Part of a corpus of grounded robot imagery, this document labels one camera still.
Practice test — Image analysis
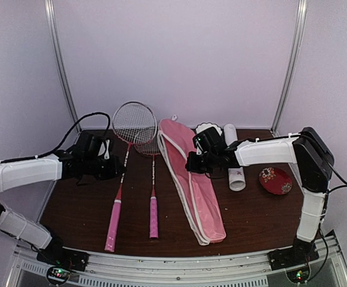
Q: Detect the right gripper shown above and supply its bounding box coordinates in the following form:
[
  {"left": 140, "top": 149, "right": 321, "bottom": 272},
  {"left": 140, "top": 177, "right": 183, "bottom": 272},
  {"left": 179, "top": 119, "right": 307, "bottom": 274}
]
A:
[{"left": 186, "top": 151, "right": 219, "bottom": 173}]

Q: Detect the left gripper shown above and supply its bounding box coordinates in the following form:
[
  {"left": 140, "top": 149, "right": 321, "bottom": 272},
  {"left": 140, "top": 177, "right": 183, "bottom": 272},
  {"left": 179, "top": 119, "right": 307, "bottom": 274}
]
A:
[{"left": 84, "top": 154, "right": 127, "bottom": 181}]

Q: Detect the white shuttlecock tube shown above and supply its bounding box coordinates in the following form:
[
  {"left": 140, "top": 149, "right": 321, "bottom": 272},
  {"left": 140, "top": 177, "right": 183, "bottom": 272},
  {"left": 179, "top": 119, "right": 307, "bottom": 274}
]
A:
[{"left": 223, "top": 123, "right": 248, "bottom": 192}]

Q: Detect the pink racket bag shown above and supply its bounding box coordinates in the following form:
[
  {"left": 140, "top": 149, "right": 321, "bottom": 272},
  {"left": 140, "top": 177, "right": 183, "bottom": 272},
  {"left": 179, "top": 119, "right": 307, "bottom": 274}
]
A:
[{"left": 156, "top": 118, "right": 226, "bottom": 246}]

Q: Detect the pink badminton racket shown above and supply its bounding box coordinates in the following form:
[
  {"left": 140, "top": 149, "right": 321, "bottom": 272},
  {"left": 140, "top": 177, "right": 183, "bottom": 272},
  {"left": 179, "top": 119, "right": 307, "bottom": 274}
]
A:
[
  {"left": 136, "top": 132, "right": 160, "bottom": 239},
  {"left": 103, "top": 101, "right": 158, "bottom": 254}
]

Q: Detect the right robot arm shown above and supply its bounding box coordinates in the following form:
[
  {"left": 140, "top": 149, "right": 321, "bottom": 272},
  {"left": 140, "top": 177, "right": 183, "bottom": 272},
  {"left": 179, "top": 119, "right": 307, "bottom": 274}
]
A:
[{"left": 185, "top": 127, "right": 334, "bottom": 264}]

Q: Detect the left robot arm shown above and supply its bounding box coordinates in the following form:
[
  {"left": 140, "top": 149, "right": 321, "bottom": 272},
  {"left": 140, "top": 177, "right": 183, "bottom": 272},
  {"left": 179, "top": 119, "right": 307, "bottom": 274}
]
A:
[{"left": 0, "top": 132, "right": 126, "bottom": 265}]

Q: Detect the white scalloped bowl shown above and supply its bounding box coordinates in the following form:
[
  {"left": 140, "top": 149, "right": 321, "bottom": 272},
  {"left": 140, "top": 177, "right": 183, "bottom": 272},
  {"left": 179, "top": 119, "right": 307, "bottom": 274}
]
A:
[{"left": 195, "top": 123, "right": 223, "bottom": 136}]

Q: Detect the red floral plate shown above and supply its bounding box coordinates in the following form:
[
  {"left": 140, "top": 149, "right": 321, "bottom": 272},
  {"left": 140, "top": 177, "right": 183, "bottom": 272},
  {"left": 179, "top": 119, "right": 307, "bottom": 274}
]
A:
[{"left": 259, "top": 167, "right": 293, "bottom": 196}]

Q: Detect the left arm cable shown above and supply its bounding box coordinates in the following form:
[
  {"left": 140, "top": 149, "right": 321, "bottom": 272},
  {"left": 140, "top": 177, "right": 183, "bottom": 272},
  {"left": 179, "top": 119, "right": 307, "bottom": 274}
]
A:
[{"left": 35, "top": 112, "right": 113, "bottom": 159}]

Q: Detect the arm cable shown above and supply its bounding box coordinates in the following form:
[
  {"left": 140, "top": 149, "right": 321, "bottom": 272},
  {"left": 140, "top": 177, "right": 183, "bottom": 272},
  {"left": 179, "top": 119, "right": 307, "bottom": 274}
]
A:
[
  {"left": 35, "top": 112, "right": 113, "bottom": 159},
  {"left": 303, "top": 131, "right": 347, "bottom": 188}
]

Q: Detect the metal base rail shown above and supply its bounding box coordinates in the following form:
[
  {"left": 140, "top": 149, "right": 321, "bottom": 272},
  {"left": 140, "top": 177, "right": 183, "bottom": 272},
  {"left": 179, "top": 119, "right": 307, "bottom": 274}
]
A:
[{"left": 7, "top": 236, "right": 347, "bottom": 287}]

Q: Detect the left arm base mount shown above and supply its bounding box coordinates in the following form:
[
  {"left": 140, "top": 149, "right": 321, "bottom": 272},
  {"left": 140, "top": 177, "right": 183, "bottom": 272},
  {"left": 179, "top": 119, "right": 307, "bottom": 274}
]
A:
[{"left": 32, "top": 247, "right": 89, "bottom": 286}]

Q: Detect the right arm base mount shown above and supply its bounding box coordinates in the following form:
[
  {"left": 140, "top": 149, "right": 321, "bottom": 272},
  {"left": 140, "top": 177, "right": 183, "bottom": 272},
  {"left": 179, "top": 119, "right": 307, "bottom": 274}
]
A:
[{"left": 268, "top": 243, "right": 320, "bottom": 285}]

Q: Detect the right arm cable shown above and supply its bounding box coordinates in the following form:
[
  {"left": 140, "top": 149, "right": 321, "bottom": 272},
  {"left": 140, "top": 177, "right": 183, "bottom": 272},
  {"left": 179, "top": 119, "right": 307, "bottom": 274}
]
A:
[{"left": 303, "top": 131, "right": 347, "bottom": 188}]

